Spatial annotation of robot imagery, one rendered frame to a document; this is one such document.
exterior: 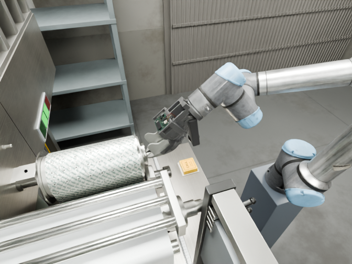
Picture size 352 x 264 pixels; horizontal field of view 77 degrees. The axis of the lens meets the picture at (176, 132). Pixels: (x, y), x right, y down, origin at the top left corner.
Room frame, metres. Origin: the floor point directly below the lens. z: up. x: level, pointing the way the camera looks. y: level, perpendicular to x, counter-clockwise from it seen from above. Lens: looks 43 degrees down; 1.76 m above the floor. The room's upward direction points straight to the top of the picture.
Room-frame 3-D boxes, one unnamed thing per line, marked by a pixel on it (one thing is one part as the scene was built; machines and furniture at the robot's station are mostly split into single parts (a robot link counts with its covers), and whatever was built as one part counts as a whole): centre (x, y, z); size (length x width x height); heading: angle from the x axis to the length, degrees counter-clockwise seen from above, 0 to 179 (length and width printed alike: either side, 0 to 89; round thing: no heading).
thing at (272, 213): (0.59, -0.49, 0.45); 0.20 x 0.20 x 0.90; 18
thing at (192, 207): (0.23, -0.04, 1.34); 0.06 x 0.03 x 0.03; 108
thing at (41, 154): (0.36, 0.35, 1.25); 0.15 x 0.01 x 0.15; 18
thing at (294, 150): (0.59, -0.49, 1.07); 0.13 x 0.12 x 0.14; 168
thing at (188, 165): (0.67, -0.06, 0.91); 0.07 x 0.07 x 0.02; 18
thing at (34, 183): (0.35, 0.39, 1.25); 0.07 x 0.04 x 0.04; 108
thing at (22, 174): (0.35, 0.40, 1.28); 0.06 x 0.05 x 0.02; 108
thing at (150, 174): (0.42, 0.06, 1.05); 0.06 x 0.05 x 0.31; 108
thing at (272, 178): (0.59, -0.49, 0.95); 0.15 x 0.15 x 0.10
